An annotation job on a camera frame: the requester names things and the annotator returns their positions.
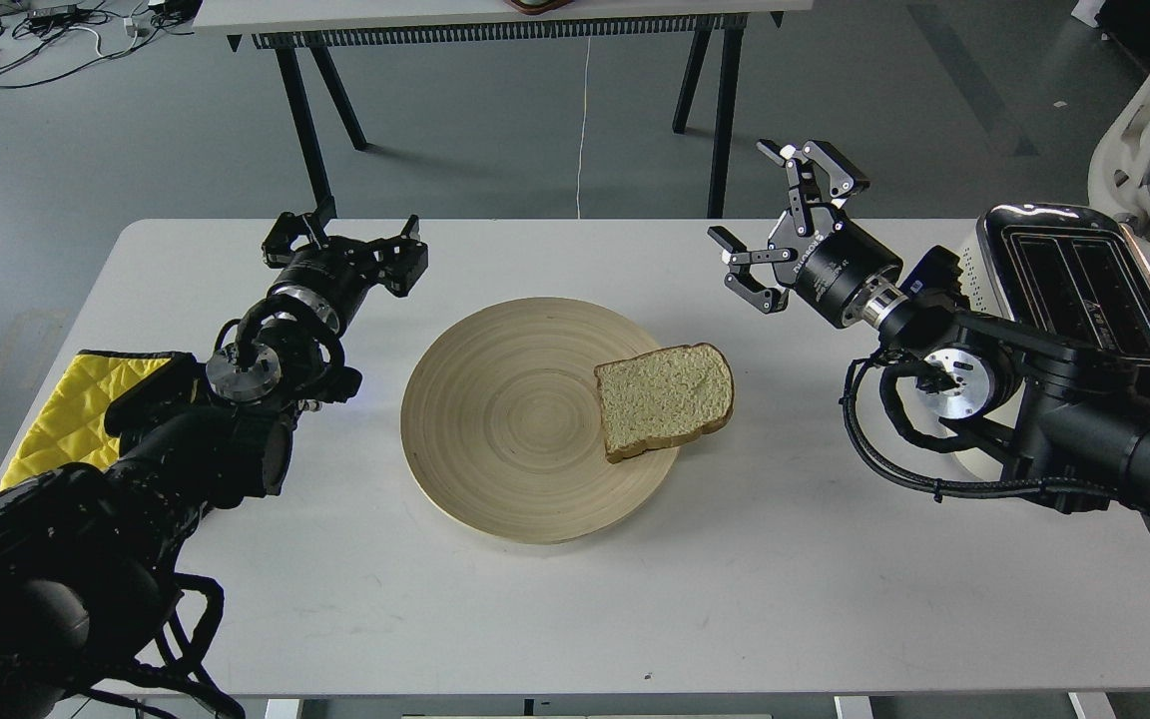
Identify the yellow quilted cloth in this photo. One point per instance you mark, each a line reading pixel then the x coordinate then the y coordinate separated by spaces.
pixel 70 425

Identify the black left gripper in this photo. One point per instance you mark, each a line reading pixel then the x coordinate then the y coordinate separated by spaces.
pixel 332 275

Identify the background table with black legs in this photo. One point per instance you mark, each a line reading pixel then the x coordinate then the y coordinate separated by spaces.
pixel 482 69

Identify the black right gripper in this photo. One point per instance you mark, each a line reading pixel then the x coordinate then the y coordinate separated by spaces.
pixel 815 251

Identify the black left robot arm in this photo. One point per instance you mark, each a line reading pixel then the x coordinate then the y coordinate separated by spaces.
pixel 89 585

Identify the slice of white bread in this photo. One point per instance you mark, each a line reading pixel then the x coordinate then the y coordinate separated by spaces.
pixel 665 398

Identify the cream and chrome toaster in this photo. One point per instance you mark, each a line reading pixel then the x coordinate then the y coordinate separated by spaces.
pixel 1052 360

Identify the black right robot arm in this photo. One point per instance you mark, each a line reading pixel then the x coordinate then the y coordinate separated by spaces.
pixel 892 397

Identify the round bamboo plate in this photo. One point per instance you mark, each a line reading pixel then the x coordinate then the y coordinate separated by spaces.
pixel 501 423

